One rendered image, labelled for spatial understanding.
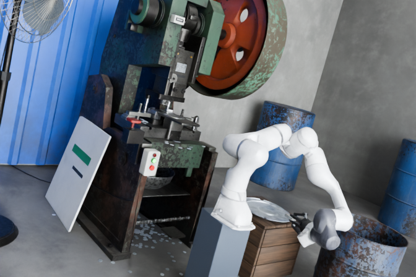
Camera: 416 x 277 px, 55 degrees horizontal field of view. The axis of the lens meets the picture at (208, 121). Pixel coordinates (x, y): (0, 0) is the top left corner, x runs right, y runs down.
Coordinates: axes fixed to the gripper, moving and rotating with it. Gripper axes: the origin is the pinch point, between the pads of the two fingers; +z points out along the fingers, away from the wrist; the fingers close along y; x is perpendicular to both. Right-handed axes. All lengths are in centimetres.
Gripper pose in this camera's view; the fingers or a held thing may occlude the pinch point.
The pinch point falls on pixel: (290, 217)
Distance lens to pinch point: 226.6
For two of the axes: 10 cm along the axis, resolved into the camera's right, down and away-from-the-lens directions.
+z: -3.1, -0.8, 9.5
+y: 2.1, -9.8, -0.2
